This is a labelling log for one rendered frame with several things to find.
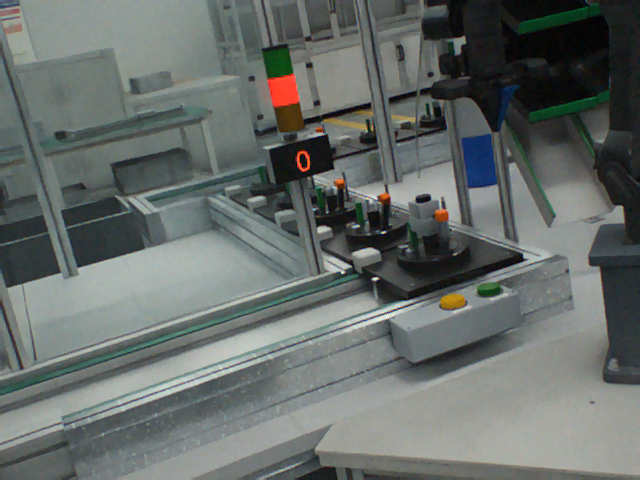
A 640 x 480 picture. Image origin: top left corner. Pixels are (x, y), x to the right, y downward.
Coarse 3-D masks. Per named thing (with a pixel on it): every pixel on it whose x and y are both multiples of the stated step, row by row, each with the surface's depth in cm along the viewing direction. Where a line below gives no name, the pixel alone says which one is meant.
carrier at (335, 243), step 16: (368, 208) 183; (352, 224) 183; (368, 224) 184; (400, 224) 181; (320, 240) 188; (336, 240) 186; (352, 240) 181; (368, 240) 178; (384, 240) 178; (400, 240) 176; (336, 256) 177; (352, 256) 172
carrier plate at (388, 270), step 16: (480, 240) 166; (384, 256) 168; (480, 256) 157; (496, 256) 155; (512, 256) 154; (368, 272) 162; (384, 272) 159; (400, 272) 157; (416, 272) 155; (432, 272) 154; (448, 272) 152; (464, 272) 150; (400, 288) 149; (416, 288) 147; (432, 288) 148
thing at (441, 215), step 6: (438, 210) 153; (444, 210) 153; (432, 216) 155; (438, 216) 152; (444, 216) 152; (438, 222) 153; (444, 222) 153; (438, 228) 154; (444, 228) 154; (444, 234) 154; (444, 240) 154; (444, 246) 155
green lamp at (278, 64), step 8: (288, 48) 154; (264, 56) 153; (272, 56) 152; (280, 56) 152; (288, 56) 153; (264, 64) 154; (272, 64) 153; (280, 64) 153; (288, 64) 153; (272, 72) 153; (280, 72) 153; (288, 72) 154
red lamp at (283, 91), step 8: (272, 80) 154; (280, 80) 153; (288, 80) 154; (272, 88) 155; (280, 88) 154; (288, 88) 154; (296, 88) 156; (272, 96) 155; (280, 96) 154; (288, 96) 154; (296, 96) 155; (280, 104) 155
